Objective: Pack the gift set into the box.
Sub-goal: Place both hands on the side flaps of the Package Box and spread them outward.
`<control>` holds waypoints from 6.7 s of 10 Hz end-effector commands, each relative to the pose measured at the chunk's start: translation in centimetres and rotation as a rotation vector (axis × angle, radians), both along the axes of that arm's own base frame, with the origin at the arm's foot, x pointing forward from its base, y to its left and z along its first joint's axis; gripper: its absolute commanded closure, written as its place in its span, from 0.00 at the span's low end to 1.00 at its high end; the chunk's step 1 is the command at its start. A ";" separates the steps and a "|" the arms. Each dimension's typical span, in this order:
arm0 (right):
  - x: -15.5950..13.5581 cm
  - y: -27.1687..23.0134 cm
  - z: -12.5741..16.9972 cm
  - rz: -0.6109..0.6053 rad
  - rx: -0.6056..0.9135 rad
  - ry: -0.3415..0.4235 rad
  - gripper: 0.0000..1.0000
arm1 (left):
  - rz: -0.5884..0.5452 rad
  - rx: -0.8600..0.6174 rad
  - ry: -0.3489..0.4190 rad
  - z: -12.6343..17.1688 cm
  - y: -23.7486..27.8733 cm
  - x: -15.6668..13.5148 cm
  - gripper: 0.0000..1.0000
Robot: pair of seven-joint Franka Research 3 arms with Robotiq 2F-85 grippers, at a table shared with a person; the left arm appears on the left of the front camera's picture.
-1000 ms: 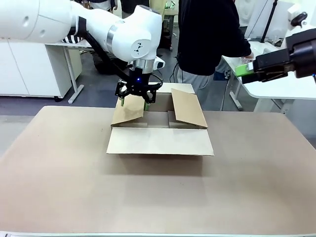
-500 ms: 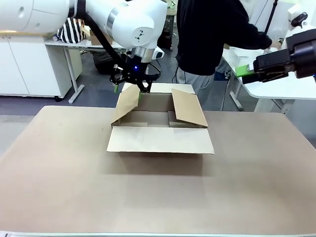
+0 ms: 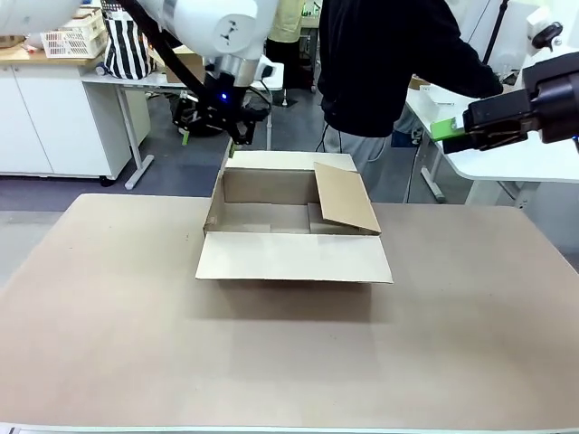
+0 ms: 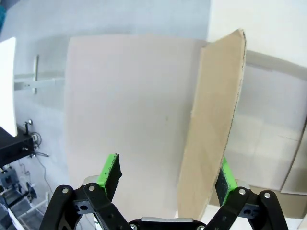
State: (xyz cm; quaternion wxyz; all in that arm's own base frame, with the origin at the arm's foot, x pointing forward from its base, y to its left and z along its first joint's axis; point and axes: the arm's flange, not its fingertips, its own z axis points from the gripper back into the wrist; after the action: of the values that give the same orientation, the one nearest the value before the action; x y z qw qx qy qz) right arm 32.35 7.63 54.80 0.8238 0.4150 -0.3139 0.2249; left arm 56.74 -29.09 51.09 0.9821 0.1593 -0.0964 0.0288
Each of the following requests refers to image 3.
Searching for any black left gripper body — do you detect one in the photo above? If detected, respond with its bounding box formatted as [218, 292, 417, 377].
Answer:
[198, 71, 249, 137]

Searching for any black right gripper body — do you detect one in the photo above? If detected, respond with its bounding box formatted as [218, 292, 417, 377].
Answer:
[524, 53, 579, 144]

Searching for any brown cardboard shipping box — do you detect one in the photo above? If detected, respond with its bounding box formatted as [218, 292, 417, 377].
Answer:
[195, 150, 394, 286]

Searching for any person's forearm in black sleeve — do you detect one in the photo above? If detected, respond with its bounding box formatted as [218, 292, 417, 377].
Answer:
[451, 38, 506, 99]

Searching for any flat white box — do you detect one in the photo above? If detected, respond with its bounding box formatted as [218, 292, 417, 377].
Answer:
[417, 83, 456, 108]

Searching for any white curved desk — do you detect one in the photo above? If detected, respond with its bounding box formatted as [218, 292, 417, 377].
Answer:
[403, 84, 579, 210]

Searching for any small brown cardboard carton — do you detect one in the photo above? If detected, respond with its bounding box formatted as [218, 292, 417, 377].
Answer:
[163, 43, 207, 85]

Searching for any white desk with grey legs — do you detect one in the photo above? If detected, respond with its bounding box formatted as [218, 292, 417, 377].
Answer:
[81, 61, 286, 191]

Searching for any black tripod stand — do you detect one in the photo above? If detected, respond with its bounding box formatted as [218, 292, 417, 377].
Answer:
[480, 0, 511, 65]

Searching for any black white striped bag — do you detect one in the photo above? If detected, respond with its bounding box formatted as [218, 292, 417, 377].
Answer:
[102, 5, 157, 81]

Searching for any person in yellow jacket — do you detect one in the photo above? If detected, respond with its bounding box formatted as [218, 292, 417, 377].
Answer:
[265, 0, 325, 91]

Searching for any person in black sweater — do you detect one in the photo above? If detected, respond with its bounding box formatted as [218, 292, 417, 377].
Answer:
[316, 0, 506, 173]

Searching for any white plastic lattice basket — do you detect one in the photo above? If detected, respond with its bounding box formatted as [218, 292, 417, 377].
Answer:
[41, 6, 117, 59]

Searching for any white storage cabinet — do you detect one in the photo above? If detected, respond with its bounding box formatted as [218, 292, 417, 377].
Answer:
[0, 33, 151, 180]

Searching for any black corrugated cable conduit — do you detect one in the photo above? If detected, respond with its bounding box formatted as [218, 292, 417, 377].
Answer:
[118, 0, 248, 146]

